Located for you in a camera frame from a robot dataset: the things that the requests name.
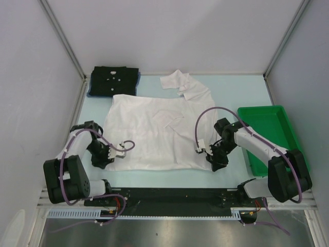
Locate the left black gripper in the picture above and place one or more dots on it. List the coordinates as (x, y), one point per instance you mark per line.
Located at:
(102, 162)

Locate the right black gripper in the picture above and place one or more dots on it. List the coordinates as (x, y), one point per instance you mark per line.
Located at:
(216, 162)

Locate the white long sleeve shirt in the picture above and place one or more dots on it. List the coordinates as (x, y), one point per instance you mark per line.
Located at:
(163, 129)

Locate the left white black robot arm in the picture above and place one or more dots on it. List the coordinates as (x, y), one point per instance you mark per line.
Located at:
(65, 176)

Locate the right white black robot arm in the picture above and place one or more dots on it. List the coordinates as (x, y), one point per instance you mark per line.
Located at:
(287, 172)

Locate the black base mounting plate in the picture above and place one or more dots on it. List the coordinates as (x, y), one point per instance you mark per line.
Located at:
(184, 202)

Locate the green plastic tray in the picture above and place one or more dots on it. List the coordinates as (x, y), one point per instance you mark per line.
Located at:
(272, 123)

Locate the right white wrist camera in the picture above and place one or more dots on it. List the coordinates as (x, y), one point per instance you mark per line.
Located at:
(201, 146)

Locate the light blue cable duct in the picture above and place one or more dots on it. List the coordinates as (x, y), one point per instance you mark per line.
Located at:
(96, 214)

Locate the aluminium front rail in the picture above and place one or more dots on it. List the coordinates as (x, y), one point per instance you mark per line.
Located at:
(306, 199)

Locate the left aluminium frame post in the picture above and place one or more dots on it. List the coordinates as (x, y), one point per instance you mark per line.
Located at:
(50, 15)

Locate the aluminium frame post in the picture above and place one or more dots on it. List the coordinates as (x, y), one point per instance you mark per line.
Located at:
(287, 34)
(50, 15)

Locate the right aluminium frame post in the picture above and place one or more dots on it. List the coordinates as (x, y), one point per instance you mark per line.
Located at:
(287, 34)

